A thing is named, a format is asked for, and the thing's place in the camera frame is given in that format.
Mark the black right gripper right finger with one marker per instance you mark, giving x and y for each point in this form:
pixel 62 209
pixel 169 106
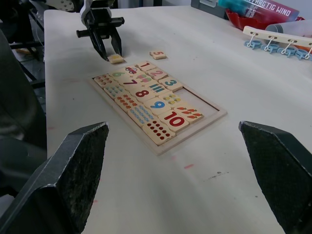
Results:
pixel 282 165

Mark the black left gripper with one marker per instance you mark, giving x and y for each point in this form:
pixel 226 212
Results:
pixel 98 20

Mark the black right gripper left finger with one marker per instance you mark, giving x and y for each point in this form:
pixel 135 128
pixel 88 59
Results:
pixel 61 175

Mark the wooden tile yellow print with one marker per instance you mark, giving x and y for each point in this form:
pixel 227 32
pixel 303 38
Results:
pixel 116 59

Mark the wooden number tile 6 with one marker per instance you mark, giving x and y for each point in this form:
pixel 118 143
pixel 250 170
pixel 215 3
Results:
pixel 119 74

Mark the wooden number tile 1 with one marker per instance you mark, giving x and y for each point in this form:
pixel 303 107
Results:
pixel 145 66

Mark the wooden number tile 7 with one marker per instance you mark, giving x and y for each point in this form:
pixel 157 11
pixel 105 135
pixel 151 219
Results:
pixel 131 83

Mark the wooden number tile 5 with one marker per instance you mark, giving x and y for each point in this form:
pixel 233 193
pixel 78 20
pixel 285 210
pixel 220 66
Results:
pixel 158 55

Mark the wooden number tile 2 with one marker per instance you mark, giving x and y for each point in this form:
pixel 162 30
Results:
pixel 157 73

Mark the wooden number tile 8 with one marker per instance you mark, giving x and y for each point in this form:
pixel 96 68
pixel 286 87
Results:
pixel 142 94

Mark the wooden number tile 3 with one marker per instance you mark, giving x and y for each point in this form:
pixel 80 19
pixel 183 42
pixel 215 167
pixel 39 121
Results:
pixel 171 83

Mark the wooden number tile 9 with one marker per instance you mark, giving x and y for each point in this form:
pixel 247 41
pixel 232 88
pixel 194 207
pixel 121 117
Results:
pixel 158 105

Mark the wooden puzzle board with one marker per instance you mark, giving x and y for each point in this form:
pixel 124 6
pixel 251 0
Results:
pixel 214 109

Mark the wooden number tile 10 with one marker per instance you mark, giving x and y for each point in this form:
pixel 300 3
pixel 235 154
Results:
pixel 174 121

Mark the wooden tile red car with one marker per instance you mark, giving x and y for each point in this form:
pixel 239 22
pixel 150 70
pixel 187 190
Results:
pixel 131 69

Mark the wooden tile six red items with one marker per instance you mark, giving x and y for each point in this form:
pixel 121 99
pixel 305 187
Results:
pixel 103 80

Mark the wooden tile seven blue items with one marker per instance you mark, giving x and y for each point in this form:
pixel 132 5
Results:
pixel 114 90

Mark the wooden tile two popsicles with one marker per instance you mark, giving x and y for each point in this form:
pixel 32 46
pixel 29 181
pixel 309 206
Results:
pixel 143 78

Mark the wooden tile eight orange items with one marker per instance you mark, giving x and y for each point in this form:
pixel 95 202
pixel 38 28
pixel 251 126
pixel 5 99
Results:
pixel 126 102

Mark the wooden tile nine blue items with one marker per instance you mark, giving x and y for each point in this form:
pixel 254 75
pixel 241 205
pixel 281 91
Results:
pixel 140 115

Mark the dark rounded object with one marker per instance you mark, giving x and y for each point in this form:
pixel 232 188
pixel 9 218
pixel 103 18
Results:
pixel 17 109

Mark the small tan wooden piece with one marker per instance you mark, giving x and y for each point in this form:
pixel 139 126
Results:
pixel 24 51

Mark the wooden tile yellow bees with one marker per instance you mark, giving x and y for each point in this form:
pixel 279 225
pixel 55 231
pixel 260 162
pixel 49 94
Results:
pixel 171 99

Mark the grey plastic box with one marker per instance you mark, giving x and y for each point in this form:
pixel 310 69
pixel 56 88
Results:
pixel 202 6

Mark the wooden tile ten red dots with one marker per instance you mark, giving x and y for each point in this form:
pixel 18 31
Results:
pixel 159 132

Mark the wooden tile orange carrots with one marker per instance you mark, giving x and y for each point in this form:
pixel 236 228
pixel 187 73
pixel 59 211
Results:
pixel 189 112

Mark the blue clothes clip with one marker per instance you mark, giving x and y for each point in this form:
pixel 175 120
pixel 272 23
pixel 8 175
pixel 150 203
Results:
pixel 290 52
pixel 271 48
pixel 253 44
pixel 304 54

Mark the cream hanger bar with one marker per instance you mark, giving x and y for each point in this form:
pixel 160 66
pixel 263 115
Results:
pixel 263 34

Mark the red plastic bowl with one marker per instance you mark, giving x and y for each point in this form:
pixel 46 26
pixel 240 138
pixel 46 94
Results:
pixel 240 22

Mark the clear plastic container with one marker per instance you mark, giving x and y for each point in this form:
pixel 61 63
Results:
pixel 292 28

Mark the teal and maroon printed box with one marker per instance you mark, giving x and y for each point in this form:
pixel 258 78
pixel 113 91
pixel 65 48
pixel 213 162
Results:
pixel 265 9

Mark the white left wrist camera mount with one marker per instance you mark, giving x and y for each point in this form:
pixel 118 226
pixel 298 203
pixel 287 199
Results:
pixel 61 5

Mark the black metal frame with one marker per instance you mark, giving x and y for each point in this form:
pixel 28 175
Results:
pixel 36 39

